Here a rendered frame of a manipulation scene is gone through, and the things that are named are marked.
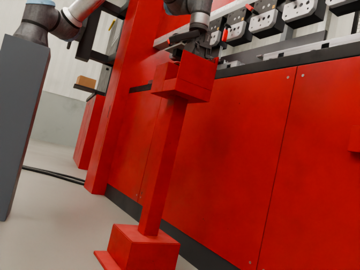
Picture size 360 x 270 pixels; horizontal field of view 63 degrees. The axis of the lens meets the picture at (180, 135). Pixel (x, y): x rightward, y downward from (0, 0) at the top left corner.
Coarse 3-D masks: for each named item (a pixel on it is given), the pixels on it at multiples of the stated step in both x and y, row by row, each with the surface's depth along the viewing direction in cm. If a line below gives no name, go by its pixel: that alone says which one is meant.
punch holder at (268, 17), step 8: (264, 0) 139; (272, 0) 135; (280, 0) 133; (256, 8) 143; (264, 8) 138; (280, 8) 133; (256, 16) 141; (264, 16) 136; (272, 16) 132; (280, 16) 134; (256, 24) 140; (264, 24) 135; (272, 24) 132; (280, 24) 135; (256, 32) 141; (264, 32) 140; (272, 32) 138; (280, 32) 136
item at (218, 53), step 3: (213, 48) 172; (216, 48) 170; (219, 48) 167; (222, 48) 168; (213, 51) 172; (216, 51) 169; (219, 51) 167; (213, 54) 171; (216, 54) 168; (219, 54) 167; (219, 57) 167
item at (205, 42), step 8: (192, 24) 110; (200, 24) 110; (200, 32) 115; (208, 32) 113; (192, 40) 110; (200, 40) 112; (208, 40) 114; (184, 48) 114; (192, 48) 109; (200, 48) 111; (208, 48) 112; (200, 56) 111; (208, 56) 112
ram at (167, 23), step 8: (216, 0) 176; (224, 0) 168; (232, 0) 162; (248, 0) 150; (256, 0) 145; (216, 8) 174; (232, 8) 160; (160, 16) 244; (168, 16) 230; (176, 16) 218; (184, 16) 207; (216, 16) 172; (224, 16) 166; (160, 24) 240; (168, 24) 227; (176, 24) 215; (184, 24) 204; (160, 32) 237; (168, 32) 223; (184, 32) 201; (160, 40) 233; (160, 48) 243
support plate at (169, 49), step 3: (180, 42) 150; (174, 45) 155; (177, 45) 152; (180, 45) 151; (183, 45) 150; (168, 48) 160; (171, 48) 158; (174, 48) 158; (180, 48) 156; (183, 48) 154; (168, 51) 165; (171, 51) 163; (210, 57) 159; (213, 57) 160; (219, 60) 162
